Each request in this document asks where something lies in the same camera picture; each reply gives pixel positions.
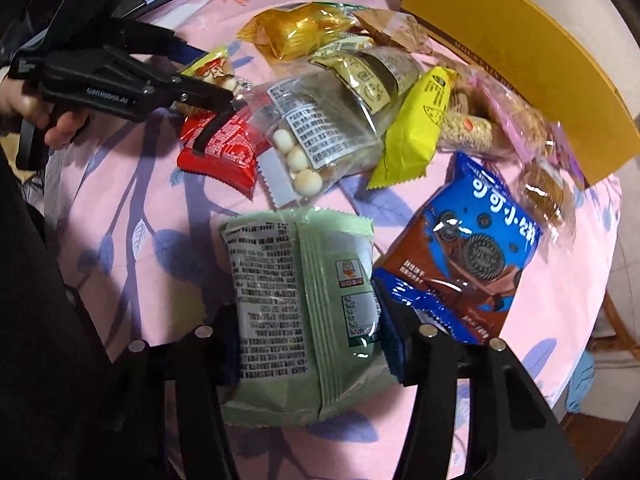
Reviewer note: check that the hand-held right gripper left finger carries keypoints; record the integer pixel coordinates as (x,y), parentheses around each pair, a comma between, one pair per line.
(228,357)

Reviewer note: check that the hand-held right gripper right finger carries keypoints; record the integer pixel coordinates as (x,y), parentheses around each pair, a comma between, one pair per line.
(395,340)

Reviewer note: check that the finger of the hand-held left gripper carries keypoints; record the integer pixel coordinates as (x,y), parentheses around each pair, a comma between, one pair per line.
(200,89)
(185,52)

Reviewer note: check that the small cartoon snack packet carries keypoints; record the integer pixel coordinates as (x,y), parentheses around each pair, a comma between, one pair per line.
(212,70)

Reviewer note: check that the red snack packet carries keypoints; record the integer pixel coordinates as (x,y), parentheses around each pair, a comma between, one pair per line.
(230,155)

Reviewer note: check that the green snack packet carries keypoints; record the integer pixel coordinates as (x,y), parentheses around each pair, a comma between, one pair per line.
(300,310)

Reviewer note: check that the golden yellow snack packet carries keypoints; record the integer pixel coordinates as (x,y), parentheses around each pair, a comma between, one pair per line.
(295,30)

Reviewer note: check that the blue cookie packet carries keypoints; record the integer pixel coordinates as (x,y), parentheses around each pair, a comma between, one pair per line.
(465,240)

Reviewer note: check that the clear packet of white balls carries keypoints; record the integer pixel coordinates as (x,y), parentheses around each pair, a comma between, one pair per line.
(320,130)

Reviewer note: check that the round cookie packet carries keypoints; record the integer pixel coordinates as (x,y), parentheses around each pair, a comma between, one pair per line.
(545,192)

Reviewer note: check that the yellow cardboard box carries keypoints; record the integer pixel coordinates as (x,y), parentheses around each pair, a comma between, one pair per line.
(525,35)

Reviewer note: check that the person's left hand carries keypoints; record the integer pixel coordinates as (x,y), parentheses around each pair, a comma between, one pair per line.
(62,127)

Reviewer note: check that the clear packet with dark label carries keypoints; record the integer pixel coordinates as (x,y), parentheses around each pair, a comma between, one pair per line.
(380,72)

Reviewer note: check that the person's dark clothing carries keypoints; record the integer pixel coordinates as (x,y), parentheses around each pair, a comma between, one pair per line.
(45,335)

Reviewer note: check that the blue cloth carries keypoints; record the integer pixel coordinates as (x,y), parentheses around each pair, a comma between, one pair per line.
(587,380)

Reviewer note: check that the brown snack packet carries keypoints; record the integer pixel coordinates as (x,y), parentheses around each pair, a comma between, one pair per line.
(395,30)

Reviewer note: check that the wooden chair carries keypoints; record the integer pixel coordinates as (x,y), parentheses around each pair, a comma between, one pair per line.
(612,316)

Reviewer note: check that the pink snack packet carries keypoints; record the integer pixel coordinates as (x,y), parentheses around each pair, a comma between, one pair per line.
(520,120)

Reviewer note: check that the purple snack packet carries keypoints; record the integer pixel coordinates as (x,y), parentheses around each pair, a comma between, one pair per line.
(567,152)

